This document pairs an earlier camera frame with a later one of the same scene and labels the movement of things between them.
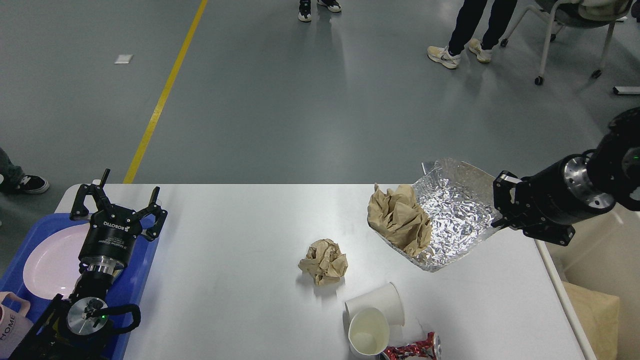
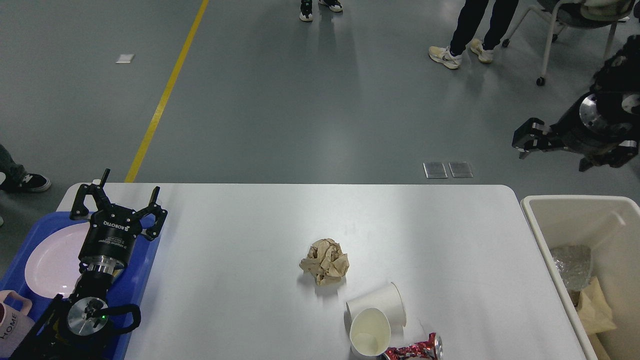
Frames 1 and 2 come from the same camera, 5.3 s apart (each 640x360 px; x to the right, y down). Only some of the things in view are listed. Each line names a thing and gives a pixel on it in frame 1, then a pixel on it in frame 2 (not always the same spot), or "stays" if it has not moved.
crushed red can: x=429 y=349 stays
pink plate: x=53 y=268 stays
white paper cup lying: x=385 y=298 stays
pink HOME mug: x=14 y=326 stays
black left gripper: x=113 y=230 stays
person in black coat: x=305 y=11 stays
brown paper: x=395 y=214 to x=594 y=309
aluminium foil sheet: x=458 y=199 to x=574 y=263
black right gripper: x=570 y=190 to x=594 y=125
